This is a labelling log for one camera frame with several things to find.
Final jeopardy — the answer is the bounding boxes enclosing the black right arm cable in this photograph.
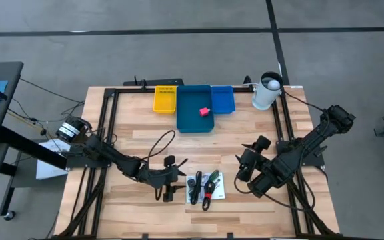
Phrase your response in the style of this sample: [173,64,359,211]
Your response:
[233,176,316,213]

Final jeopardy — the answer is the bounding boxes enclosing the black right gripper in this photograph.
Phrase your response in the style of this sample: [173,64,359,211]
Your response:
[235,135,272,183]

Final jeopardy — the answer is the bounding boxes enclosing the black aluminium table frame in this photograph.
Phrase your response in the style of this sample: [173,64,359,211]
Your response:
[57,85,341,239]

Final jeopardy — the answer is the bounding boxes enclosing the large teal plastic bin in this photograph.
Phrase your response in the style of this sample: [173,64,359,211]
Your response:
[175,85,215,134]

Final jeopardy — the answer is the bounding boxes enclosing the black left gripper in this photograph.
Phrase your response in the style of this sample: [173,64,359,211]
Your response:
[143,155,189,203]

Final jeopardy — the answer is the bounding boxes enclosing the small blue plastic bin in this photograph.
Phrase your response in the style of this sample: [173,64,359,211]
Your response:
[211,85,236,115]

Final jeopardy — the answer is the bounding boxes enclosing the black bar bracket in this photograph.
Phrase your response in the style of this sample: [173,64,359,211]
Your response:
[122,75,185,88]

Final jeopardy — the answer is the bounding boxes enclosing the black floor cable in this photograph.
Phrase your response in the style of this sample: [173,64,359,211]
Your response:
[7,78,86,134]

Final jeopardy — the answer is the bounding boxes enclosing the red handled tool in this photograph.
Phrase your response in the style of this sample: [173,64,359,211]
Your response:
[201,176,217,212]

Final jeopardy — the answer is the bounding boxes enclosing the yellow plastic bin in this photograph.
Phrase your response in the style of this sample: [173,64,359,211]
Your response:
[153,85,178,115]

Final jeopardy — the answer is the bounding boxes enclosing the white paper sheet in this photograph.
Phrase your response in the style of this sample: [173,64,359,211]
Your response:
[35,139,71,181]

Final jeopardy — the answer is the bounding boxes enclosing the white cylindrical lamp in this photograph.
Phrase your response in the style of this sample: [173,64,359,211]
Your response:
[251,71,284,111]

